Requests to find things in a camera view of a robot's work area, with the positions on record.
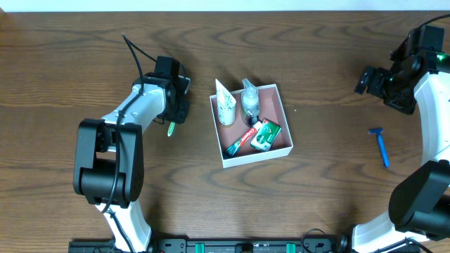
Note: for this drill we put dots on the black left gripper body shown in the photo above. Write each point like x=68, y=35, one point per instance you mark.
x=179, y=110

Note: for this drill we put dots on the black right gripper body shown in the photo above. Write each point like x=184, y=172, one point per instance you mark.
x=371, y=83

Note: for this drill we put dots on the green white toothbrush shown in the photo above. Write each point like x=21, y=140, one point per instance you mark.
x=171, y=128

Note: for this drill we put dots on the blue disposable razor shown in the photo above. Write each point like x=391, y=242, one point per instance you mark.
x=381, y=145

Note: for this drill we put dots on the white lotion tube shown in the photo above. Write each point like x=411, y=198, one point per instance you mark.
x=226, y=104

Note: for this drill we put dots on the red teal toothpaste tube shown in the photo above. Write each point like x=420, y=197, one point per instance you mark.
x=233, y=149

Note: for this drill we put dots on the clear pump soap bottle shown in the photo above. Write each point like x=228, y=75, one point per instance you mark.
x=250, y=103

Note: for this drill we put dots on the green Dettol soap pack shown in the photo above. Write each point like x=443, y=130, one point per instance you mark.
x=266, y=135

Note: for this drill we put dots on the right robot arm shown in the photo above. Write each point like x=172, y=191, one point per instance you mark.
x=418, y=210

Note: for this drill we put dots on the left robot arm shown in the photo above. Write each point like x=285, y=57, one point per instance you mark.
x=109, y=166

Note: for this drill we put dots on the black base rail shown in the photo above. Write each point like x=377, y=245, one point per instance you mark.
x=313, y=244

